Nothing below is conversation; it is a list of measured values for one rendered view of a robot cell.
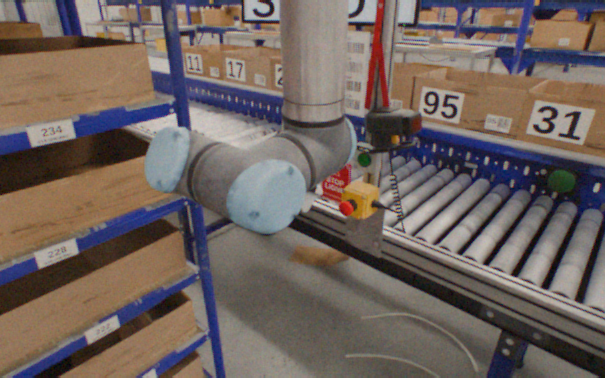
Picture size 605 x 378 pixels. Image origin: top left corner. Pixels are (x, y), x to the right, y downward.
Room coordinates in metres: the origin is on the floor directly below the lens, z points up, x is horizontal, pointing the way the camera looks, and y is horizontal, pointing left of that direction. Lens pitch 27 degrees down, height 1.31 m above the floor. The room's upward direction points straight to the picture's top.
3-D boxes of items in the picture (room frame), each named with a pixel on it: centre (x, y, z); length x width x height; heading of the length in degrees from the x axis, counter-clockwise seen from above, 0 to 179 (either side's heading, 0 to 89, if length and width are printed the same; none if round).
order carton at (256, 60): (2.25, 0.21, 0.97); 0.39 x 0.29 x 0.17; 48
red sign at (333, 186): (0.95, -0.12, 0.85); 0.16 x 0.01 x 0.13; 48
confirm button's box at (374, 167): (0.90, -0.16, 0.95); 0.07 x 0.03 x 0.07; 48
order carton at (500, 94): (1.46, -0.67, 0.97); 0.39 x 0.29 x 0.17; 48
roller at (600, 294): (0.77, -0.77, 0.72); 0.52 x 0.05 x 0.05; 138
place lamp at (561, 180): (1.06, -0.80, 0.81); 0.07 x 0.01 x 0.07; 48
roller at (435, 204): (1.07, -0.43, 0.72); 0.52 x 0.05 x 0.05; 138
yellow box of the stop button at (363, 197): (0.85, -0.17, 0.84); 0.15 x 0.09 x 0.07; 48
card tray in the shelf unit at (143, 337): (0.68, 0.52, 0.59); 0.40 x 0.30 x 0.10; 136
